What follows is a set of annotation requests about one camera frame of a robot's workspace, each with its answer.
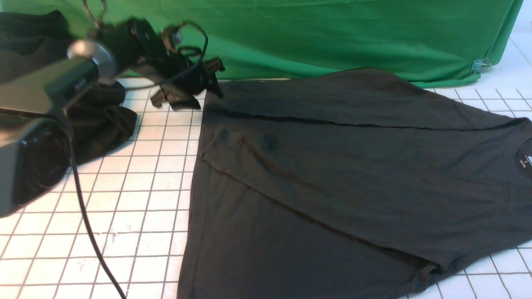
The green backdrop cloth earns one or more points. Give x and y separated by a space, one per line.
431 43

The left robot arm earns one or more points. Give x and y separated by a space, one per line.
36 136

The black crumpled cloth pile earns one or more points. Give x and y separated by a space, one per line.
30 42

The gray long sleeve shirt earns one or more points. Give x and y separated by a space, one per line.
353 185

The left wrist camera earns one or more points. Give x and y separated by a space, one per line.
171 37

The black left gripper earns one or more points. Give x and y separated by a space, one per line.
181 80

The metal binder clip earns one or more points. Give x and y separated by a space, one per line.
480 65

